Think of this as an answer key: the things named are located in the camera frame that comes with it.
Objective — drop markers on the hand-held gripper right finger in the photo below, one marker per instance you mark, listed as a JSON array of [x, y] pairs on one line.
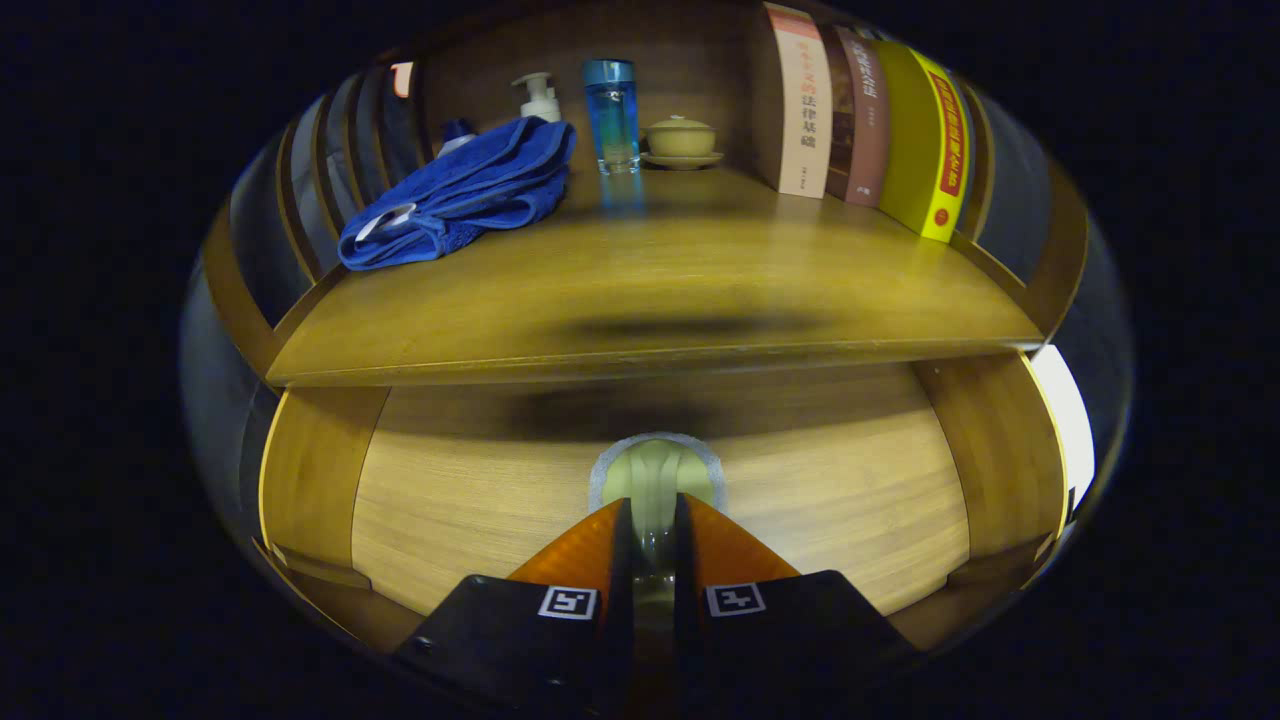
[[684, 620]]

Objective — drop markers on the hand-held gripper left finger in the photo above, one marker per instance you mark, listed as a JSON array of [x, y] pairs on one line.
[[623, 600]]

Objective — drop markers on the wooden drawer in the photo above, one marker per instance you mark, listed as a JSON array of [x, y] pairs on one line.
[[480, 500]]

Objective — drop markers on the wooden countertop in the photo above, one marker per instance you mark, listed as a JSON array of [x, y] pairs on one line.
[[650, 270]]

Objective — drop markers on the wooden cabinet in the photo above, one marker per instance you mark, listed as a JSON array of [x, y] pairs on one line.
[[700, 40]]

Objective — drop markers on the white table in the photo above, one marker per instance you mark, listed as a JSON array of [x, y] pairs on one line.
[[1065, 420]]

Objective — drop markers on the blue folded towel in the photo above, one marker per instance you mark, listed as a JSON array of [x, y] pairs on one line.
[[470, 190]]

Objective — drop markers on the yellow lidded teacup with saucer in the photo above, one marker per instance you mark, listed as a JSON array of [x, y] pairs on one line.
[[680, 140]]

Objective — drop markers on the tall blue glass bottle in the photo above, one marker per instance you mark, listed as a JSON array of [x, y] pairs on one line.
[[612, 120]]

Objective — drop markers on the small blue-capped bottle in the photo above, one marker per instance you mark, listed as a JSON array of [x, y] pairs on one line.
[[457, 135]]

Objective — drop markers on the white pump bottle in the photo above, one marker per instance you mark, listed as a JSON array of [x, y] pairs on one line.
[[540, 100]]

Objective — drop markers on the brown book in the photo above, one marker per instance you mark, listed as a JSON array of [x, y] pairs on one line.
[[862, 130]]

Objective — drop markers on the beige book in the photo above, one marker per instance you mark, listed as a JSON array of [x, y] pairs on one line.
[[805, 110]]

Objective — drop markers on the yellow book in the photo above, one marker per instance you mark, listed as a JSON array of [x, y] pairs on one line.
[[915, 150]]

